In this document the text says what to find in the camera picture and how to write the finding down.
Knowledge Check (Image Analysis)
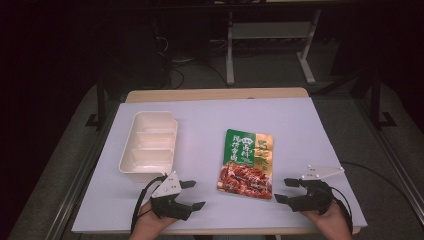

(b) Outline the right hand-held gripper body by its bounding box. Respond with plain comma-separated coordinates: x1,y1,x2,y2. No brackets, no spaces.
287,165,345,216

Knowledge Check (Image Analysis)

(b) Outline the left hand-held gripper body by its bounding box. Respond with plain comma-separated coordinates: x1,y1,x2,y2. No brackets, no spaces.
149,171,195,222

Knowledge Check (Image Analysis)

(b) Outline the white plastic compartment tray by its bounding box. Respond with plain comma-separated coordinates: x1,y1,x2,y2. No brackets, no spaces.
118,110,179,184

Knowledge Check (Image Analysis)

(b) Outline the green and red food packet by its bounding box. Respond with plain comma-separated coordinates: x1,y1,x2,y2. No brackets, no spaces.
216,128,275,201

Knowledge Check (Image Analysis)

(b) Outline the person's right hand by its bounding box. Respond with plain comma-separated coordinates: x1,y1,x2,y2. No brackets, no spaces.
300,200,354,240

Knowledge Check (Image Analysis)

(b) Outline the person's left hand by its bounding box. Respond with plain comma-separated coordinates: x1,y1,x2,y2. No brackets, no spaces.
128,199,178,240

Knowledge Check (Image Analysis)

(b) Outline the pale lavender table mat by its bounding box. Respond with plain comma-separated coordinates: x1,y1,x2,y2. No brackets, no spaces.
71,97,368,234

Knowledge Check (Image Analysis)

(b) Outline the black metal stand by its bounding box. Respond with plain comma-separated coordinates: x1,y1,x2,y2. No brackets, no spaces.
365,70,398,130
85,73,112,132

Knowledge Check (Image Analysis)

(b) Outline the white metal stand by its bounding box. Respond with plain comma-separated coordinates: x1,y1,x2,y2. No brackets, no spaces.
225,9,322,87

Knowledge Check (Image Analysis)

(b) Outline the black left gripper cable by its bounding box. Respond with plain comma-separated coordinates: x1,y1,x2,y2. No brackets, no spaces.
130,175,168,234

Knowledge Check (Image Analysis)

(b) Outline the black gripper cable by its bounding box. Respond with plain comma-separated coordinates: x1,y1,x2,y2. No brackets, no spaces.
130,175,168,234
327,185,355,235

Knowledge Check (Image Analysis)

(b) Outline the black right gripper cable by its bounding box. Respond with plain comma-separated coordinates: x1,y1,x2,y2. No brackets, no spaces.
327,185,355,235

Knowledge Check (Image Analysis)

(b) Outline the black cable beside table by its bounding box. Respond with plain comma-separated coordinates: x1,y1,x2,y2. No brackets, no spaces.
339,161,416,209

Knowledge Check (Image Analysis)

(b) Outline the aluminium rail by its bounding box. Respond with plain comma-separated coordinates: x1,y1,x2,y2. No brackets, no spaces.
352,96,424,218
44,99,123,240

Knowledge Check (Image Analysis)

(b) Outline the black floor cable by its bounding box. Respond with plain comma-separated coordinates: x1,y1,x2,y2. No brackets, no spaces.
165,55,232,90

